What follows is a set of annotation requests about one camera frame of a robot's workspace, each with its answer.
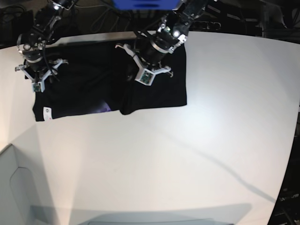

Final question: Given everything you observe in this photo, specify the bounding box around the wrist camera, image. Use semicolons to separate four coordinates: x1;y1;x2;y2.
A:
135;68;155;86
31;82;45;92

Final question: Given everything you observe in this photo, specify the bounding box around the white side table panel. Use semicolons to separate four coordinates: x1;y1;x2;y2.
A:
0;143;71;225

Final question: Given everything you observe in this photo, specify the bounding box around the black T-shirt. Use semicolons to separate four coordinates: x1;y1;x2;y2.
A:
32;41;187;122

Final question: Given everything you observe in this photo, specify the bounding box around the blue box overhead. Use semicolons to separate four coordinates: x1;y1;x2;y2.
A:
112;0;180;10

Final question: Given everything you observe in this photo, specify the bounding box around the white grey cable on floor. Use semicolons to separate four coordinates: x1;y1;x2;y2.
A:
90;7;132;33

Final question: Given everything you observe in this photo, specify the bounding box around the wrist camera, image right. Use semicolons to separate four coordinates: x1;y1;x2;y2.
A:
135;68;155;86

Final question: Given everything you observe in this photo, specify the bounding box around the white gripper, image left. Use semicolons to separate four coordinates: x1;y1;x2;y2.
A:
15;59;68;86

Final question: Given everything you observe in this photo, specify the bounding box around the black power strip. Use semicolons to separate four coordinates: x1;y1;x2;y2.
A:
189;21;221;32

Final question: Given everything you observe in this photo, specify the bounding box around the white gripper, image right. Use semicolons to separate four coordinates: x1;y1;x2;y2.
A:
115;44;173;82

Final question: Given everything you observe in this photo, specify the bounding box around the black equipment with white lettering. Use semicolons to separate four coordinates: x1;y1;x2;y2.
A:
267;131;300;225

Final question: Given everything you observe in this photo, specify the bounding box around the wrist camera, image left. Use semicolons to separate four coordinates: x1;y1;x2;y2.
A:
31;82;45;92

